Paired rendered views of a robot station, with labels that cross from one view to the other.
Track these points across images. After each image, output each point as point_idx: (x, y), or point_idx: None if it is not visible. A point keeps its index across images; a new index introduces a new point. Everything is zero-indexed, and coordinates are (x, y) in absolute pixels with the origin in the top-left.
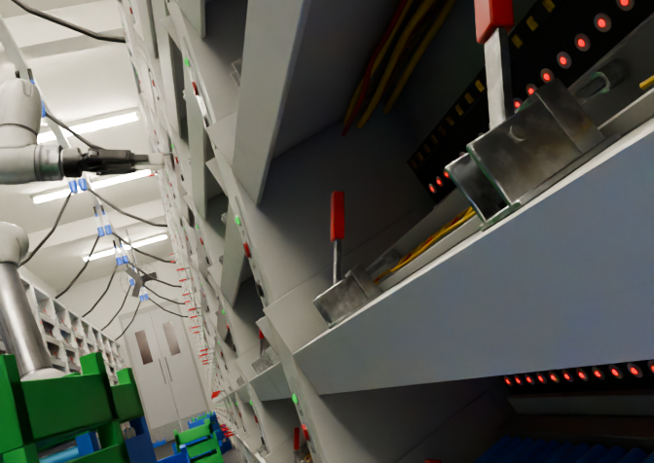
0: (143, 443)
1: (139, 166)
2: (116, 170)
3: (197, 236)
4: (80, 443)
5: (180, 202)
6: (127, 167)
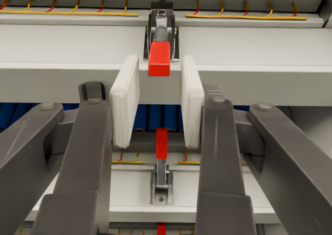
0: None
1: (130, 127)
2: (19, 211)
3: (147, 213)
4: None
5: None
6: (110, 163)
